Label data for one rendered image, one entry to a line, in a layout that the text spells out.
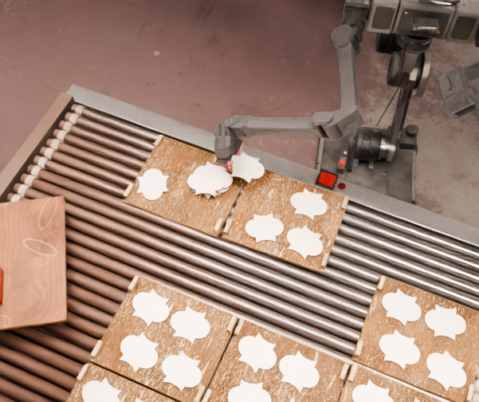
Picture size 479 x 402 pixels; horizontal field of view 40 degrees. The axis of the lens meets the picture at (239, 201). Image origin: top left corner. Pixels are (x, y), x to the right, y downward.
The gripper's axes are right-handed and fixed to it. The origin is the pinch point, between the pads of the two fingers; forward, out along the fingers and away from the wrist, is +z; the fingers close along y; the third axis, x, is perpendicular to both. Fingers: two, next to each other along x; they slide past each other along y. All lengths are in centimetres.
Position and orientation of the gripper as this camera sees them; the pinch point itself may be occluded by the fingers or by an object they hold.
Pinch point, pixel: (233, 162)
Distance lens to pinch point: 254.8
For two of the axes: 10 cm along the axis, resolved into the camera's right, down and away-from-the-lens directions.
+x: 9.0, 1.6, -4.1
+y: -3.6, 8.0, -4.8
